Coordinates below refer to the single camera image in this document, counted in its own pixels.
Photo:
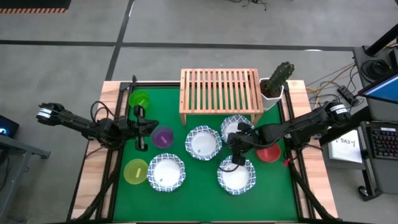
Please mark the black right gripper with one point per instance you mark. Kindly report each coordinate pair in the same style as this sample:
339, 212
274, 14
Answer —
248, 138

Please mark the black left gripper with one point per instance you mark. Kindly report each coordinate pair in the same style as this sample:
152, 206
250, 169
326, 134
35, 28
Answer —
140, 127

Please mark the blue patterned paper bowl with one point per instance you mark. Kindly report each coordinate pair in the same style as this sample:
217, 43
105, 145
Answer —
166, 172
231, 126
236, 180
203, 143

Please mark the red plastic bowl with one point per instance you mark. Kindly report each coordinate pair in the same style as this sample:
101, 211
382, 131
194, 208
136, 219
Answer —
269, 154

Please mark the yellow plastic bowl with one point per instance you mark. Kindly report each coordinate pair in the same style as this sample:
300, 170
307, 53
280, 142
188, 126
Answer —
133, 171

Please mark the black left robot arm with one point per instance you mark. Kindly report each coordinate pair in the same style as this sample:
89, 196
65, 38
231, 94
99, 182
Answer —
74, 121

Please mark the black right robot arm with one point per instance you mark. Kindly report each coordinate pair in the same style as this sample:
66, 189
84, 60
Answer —
311, 121

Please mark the slatted wooden shelf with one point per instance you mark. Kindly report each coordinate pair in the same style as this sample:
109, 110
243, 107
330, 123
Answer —
217, 111

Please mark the white plant pot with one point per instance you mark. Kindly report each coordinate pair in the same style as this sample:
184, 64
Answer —
267, 102

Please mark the red clip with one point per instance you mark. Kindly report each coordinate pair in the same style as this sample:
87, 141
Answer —
286, 162

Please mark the green table mat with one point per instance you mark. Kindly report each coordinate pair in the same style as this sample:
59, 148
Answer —
202, 205

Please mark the green cactus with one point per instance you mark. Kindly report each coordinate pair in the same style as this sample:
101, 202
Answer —
280, 77

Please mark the white labelled board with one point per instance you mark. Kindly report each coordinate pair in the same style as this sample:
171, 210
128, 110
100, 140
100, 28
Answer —
345, 151

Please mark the black power strip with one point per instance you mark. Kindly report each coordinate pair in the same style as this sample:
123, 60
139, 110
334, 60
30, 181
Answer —
347, 95

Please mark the grey side table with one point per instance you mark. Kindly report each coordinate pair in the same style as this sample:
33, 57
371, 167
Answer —
18, 149

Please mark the black device with blue light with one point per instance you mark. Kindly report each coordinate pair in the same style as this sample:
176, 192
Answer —
7, 126

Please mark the black backlit keyboard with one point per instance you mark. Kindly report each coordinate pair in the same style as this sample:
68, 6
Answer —
384, 143

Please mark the grey equipment cart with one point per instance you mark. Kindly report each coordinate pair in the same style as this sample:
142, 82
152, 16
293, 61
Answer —
382, 174

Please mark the computer monitor on cart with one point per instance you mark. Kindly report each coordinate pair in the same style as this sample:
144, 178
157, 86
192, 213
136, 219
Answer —
382, 90

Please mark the black hazard-striped floor mat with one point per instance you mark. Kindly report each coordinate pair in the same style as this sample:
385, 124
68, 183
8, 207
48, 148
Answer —
34, 4

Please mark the black cart pole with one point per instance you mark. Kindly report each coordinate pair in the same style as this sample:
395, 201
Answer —
384, 39

